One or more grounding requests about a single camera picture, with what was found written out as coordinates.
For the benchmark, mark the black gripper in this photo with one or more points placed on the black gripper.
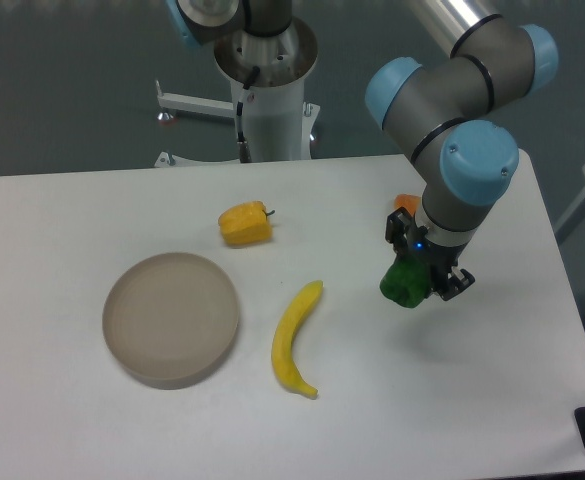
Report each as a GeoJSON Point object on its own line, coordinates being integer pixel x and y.
{"type": "Point", "coordinates": [437, 248]}

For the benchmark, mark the green pepper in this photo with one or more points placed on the green pepper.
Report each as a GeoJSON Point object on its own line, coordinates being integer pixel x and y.
{"type": "Point", "coordinates": [406, 282]}

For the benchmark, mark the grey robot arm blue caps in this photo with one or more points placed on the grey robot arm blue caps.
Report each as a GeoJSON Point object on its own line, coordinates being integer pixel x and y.
{"type": "Point", "coordinates": [437, 117]}

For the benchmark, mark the orange pepper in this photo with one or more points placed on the orange pepper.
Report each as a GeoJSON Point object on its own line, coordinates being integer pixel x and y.
{"type": "Point", "coordinates": [407, 201]}

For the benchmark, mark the yellow pepper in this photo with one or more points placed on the yellow pepper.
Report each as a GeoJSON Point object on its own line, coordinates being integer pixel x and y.
{"type": "Point", "coordinates": [245, 224]}

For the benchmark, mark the beige round plate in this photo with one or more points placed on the beige round plate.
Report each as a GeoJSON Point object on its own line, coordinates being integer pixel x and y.
{"type": "Point", "coordinates": [171, 320]}

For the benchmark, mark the yellow banana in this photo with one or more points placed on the yellow banana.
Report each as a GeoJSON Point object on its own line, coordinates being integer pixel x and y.
{"type": "Point", "coordinates": [293, 318]}

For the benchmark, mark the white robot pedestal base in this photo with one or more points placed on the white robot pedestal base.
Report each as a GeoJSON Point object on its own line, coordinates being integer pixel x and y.
{"type": "Point", "coordinates": [273, 121]}

